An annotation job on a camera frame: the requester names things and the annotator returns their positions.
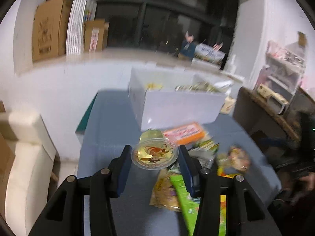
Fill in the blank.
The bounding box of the white shelf rack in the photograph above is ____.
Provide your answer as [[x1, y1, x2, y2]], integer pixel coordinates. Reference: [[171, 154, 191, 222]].
[[253, 41, 308, 109]]

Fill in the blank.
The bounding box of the white storage box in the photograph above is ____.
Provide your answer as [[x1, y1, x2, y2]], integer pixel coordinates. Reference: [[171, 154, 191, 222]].
[[128, 67, 234, 131]]

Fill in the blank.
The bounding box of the yellow snack packet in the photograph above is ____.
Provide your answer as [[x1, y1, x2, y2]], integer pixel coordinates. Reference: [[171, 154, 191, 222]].
[[150, 169, 184, 212]]

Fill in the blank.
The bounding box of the small cardboard box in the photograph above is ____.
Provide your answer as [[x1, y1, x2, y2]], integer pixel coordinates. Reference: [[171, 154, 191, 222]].
[[84, 19, 110, 53]]

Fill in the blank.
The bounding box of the large cardboard box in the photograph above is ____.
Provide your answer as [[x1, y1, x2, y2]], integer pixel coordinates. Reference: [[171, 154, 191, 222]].
[[32, 0, 74, 62]]

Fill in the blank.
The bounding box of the wooden side table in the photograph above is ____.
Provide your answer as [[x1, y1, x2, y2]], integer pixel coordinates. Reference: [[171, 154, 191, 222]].
[[233, 87, 304, 150]]

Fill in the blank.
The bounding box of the orange snack packet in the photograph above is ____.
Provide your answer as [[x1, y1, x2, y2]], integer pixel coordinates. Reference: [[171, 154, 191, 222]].
[[163, 122, 207, 146]]

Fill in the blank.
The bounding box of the white printed board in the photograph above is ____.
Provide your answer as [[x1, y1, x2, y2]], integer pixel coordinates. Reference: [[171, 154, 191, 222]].
[[66, 0, 89, 56]]

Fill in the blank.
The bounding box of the yellow lidded jelly cup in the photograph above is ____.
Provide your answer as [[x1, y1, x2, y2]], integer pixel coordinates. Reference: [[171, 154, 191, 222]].
[[131, 129, 179, 170]]

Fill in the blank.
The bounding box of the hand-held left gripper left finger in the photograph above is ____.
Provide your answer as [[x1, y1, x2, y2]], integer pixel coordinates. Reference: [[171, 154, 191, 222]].
[[28, 145, 133, 236]]

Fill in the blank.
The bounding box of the silver green snack packet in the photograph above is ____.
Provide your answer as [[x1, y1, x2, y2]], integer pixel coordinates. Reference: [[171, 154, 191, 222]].
[[187, 139, 220, 170]]

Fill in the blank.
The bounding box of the cream appliance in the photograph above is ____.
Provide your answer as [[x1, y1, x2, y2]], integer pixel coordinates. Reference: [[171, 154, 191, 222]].
[[256, 84, 289, 115]]

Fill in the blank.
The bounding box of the round cartoon snack packet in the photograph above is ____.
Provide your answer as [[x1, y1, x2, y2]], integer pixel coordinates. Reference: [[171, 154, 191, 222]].
[[217, 146, 252, 177]]

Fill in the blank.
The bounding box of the printed carton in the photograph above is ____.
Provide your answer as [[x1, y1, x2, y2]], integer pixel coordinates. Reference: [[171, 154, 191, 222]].
[[193, 43, 225, 65]]

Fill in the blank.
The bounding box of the white sofa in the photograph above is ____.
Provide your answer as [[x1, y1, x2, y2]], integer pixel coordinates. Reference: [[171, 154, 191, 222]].
[[0, 101, 61, 236]]

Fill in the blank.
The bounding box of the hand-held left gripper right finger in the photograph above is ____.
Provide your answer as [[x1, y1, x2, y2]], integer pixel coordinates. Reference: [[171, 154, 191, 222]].
[[178, 145, 283, 236]]

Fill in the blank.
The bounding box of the pile of snacks in box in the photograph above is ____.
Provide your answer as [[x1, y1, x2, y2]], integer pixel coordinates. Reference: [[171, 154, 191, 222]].
[[175, 75, 234, 94]]

